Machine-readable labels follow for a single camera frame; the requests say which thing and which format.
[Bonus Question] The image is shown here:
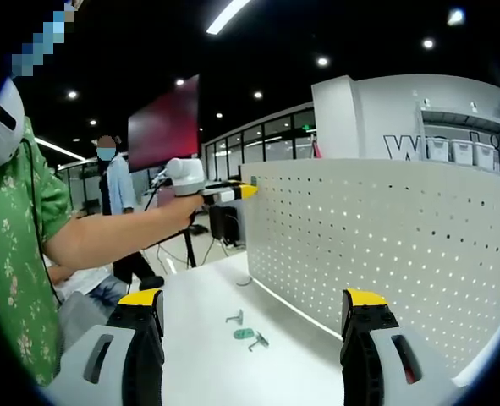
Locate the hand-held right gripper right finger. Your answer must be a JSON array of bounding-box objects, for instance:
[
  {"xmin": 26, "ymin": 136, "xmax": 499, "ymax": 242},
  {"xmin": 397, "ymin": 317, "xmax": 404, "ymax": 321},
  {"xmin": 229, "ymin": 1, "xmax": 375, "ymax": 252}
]
[{"xmin": 340, "ymin": 288, "xmax": 458, "ymax": 406}]

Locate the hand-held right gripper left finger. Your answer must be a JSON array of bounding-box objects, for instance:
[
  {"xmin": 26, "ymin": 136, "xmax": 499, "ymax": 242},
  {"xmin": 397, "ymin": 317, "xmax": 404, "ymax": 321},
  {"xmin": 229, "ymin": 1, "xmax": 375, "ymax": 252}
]
[{"xmin": 48, "ymin": 287, "xmax": 166, "ymax": 406}]

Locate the white perforated mounting plate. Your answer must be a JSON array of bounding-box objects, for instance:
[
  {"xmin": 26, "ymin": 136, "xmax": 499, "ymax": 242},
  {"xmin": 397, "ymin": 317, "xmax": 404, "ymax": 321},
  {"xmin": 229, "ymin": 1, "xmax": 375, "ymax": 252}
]
[{"xmin": 235, "ymin": 158, "xmax": 500, "ymax": 381}]

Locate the person's left hand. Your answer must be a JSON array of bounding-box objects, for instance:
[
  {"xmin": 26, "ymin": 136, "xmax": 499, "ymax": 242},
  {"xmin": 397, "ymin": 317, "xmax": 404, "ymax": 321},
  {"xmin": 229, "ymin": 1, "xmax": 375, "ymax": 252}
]
[{"xmin": 164, "ymin": 192, "xmax": 206, "ymax": 232}]

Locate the black computer tower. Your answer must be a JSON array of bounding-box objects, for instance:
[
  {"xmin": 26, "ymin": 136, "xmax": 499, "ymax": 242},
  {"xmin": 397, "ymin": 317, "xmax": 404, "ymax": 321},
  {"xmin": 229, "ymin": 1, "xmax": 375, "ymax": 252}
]
[{"xmin": 209, "ymin": 206, "xmax": 240, "ymax": 247}]

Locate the large red display screen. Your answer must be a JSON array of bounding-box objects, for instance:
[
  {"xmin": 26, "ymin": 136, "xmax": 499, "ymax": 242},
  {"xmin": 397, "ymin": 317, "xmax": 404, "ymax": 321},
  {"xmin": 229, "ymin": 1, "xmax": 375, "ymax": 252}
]
[{"xmin": 126, "ymin": 74, "xmax": 201, "ymax": 173}]

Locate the white chest device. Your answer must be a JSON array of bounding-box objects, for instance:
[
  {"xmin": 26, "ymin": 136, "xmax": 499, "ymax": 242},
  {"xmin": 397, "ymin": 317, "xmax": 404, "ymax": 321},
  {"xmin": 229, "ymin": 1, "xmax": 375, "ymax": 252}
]
[{"xmin": 0, "ymin": 78, "xmax": 26, "ymax": 167}]

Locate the white storage bin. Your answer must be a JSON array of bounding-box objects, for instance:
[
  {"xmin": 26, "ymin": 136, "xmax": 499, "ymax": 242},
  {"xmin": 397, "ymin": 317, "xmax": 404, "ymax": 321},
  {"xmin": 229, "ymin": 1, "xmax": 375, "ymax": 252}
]
[
  {"xmin": 451, "ymin": 139, "xmax": 474, "ymax": 165},
  {"xmin": 474, "ymin": 141, "xmax": 498, "ymax": 168},
  {"xmin": 426, "ymin": 138, "xmax": 450, "ymax": 162}
]

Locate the grey metal shelf rack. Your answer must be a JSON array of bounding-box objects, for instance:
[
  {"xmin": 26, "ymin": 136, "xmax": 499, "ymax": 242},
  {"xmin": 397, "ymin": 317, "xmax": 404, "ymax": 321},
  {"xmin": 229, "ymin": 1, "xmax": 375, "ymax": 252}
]
[{"xmin": 416, "ymin": 101, "xmax": 500, "ymax": 174}]

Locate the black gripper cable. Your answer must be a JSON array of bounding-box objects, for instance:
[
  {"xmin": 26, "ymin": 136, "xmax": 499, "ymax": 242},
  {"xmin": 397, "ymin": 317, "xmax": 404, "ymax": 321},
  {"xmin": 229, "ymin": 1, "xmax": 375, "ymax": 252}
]
[{"xmin": 141, "ymin": 177, "xmax": 173, "ymax": 212}]

